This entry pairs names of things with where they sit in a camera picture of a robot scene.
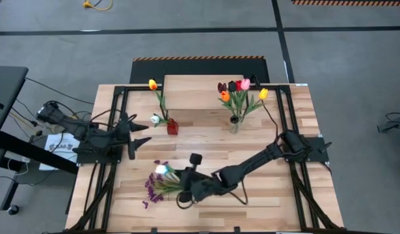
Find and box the purple artificial flower bunch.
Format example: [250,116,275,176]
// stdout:
[141,159,184,209]

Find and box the orange artificial tulip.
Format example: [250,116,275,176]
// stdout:
[218,90,238,120]

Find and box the yellow floor cable with plug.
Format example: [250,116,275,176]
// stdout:
[82,0,114,12]

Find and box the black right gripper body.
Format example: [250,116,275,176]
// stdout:
[178,153,220,203]

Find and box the black desk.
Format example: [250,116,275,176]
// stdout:
[0,66,80,215]

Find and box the floor mat with hazard stripe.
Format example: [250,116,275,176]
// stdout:
[291,0,400,7]

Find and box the yellow-orange artificial tulip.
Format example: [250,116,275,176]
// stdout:
[148,79,171,124]

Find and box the red glass vase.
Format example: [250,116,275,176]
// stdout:
[167,118,180,136]

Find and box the white artificial tulip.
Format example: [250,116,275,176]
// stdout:
[150,112,170,128]
[155,164,184,183]

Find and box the black floor mat striped edge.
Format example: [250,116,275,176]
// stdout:
[129,55,271,85]

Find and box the wooden shelf with black legs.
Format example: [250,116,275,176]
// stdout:
[159,73,250,124]

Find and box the clear glass vase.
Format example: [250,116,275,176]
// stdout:
[230,115,241,135]

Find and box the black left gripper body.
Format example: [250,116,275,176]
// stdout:
[113,112,138,161]

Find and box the black floor equipment with cable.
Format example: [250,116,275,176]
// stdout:
[377,111,400,134]

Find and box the white printed paper sheet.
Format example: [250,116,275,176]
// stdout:
[38,132,84,172]

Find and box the yellow artificial tulip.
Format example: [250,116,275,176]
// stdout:
[238,88,269,121]

